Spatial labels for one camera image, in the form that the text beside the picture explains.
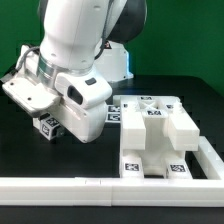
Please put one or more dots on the white L-shaped fence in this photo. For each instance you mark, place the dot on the white L-shaped fence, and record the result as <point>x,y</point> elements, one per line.
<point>207,192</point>

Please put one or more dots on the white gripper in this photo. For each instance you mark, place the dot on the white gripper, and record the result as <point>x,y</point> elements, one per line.
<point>31,84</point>

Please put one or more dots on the white chair seat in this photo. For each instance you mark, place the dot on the white chair seat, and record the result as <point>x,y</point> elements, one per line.
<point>143,134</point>

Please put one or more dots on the white cube nut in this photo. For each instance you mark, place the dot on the white cube nut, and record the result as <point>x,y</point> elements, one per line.
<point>49,127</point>

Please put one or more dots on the white tag base sheet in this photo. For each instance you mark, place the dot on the white tag base sheet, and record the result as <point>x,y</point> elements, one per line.
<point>113,114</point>

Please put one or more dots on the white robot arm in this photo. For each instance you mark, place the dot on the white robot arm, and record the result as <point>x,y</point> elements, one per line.
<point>75,31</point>

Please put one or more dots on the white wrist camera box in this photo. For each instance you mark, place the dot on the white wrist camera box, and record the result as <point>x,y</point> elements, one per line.
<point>85,91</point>

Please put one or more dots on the white long chair back bar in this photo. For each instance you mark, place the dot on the white long chair back bar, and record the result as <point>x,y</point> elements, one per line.
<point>179,127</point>

